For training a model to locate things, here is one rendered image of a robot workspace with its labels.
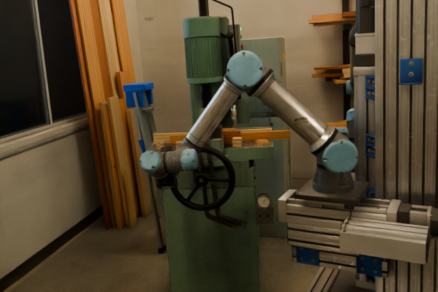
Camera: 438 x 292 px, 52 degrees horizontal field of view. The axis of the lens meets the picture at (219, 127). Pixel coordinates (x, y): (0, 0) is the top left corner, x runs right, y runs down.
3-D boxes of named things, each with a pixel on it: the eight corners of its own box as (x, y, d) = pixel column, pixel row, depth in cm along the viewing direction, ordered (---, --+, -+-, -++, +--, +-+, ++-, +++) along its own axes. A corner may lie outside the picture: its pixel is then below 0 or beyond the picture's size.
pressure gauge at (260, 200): (257, 212, 205) (256, 195, 203) (257, 209, 209) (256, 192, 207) (271, 212, 204) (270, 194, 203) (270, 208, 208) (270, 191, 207)
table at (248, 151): (140, 169, 203) (139, 156, 202) (155, 153, 233) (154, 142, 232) (275, 164, 197) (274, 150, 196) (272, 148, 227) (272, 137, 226)
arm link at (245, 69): (359, 148, 158) (245, 43, 155) (369, 158, 143) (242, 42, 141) (335, 172, 160) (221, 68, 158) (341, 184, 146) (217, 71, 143)
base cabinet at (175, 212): (172, 325, 226) (160, 189, 213) (189, 269, 282) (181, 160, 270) (262, 325, 221) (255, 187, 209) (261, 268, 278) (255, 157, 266)
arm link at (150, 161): (161, 169, 152) (137, 173, 153) (170, 176, 162) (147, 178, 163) (161, 147, 154) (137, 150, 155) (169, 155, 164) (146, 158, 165)
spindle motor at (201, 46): (184, 85, 212) (179, 17, 206) (189, 82, 229) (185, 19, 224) (221, 83, 210) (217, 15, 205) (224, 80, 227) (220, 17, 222)
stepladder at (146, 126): (152, 255, 309) (118, 86, 291) (164, 239, 333) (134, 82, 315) (174, 253, 305) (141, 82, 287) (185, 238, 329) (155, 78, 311)
